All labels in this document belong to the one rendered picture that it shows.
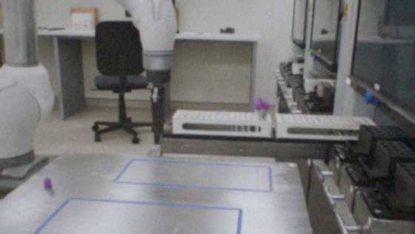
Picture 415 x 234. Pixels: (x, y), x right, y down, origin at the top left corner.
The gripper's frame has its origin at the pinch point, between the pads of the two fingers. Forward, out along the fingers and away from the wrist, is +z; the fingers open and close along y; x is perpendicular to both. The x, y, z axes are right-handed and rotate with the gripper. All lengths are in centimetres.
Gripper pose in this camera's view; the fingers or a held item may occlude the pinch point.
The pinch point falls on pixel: (158, 133)
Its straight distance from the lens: 134.7
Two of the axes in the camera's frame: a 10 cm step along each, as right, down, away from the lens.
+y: 0.4, -2.9, 9.6
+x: -10.0, -0.4, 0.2
